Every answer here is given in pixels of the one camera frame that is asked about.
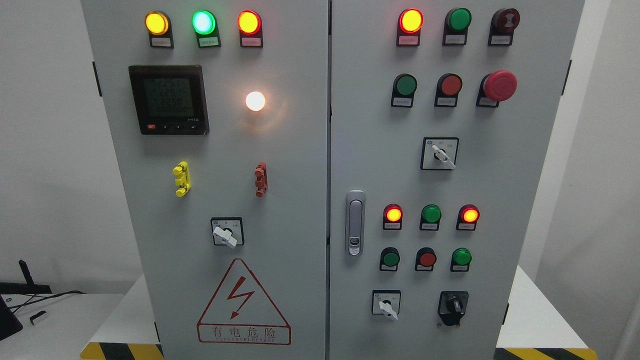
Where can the black rotary knob switch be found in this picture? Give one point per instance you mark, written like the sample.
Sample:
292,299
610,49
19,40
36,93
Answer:
452,307

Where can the grey electrical cabinet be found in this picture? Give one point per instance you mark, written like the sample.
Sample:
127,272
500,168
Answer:
327,69

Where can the red terminal connector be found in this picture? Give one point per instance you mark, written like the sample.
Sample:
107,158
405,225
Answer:
261,179

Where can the red lit indicator middle left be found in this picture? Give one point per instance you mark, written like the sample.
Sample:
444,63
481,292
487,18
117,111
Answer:
392,217

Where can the white glowing lamp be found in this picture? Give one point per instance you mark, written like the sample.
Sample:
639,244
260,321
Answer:
255,101

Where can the green push button lower left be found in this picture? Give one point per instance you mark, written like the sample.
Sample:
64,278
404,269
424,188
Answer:
389,259

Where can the green push button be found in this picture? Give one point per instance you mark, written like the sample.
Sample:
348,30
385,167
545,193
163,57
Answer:
389,259
403,91
461,259

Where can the green indicator middle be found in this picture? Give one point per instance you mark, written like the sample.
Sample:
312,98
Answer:
430,218

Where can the green push button upper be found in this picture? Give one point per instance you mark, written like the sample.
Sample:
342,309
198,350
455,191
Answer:
403,91

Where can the red push button lower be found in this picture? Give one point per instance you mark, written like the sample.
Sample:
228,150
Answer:
425,260

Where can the red push button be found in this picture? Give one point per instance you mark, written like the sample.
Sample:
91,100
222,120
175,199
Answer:
448,87
425,260

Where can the yellow terminal connector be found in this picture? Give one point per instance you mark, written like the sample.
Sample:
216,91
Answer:
182,178

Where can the red indicator middle right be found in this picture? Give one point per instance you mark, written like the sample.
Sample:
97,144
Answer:
467,218

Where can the red high voltage warning sticker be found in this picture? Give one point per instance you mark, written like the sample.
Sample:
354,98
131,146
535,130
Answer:
242,312

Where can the red push button upper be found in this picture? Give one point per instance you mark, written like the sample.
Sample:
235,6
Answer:
448,87

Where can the green push button lower right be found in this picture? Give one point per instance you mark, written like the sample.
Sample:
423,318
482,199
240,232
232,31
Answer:
461,259

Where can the black digital power meter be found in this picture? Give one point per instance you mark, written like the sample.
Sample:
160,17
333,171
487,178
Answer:
170,100

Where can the red lit indicator light left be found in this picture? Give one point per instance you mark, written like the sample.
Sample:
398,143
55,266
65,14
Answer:
250,29

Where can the red lit indicator top right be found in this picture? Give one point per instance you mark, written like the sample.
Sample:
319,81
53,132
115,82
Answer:
409,25

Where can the green lit indicator light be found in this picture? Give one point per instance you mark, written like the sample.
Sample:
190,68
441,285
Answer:
206,29

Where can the red emergency stop button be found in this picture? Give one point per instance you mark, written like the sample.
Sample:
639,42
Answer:
495,87

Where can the green indicator top right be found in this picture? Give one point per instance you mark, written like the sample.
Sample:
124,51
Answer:
457,22

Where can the yellow indicator light top left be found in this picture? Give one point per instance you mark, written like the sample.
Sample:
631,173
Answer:
159,28

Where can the dark red buzzer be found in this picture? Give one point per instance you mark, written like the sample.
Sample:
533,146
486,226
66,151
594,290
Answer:
502,27

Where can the white platform with hazard stripes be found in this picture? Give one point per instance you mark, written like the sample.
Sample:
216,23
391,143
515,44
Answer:
533,329

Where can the small white black adapter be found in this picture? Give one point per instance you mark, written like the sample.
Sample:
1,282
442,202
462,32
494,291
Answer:
38,317

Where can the silver door latch handle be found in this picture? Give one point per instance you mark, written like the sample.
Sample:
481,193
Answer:
354,222

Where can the white selector switch left door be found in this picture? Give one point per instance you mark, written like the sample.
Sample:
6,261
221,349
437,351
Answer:
227,231

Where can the white selector switch upper right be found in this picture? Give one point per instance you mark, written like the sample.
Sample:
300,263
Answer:
439,153

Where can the white selector switch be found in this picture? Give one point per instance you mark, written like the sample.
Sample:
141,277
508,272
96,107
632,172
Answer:
386,303
439,153

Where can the white selector switch lower right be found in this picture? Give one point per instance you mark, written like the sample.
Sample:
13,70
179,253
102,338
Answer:
386,303

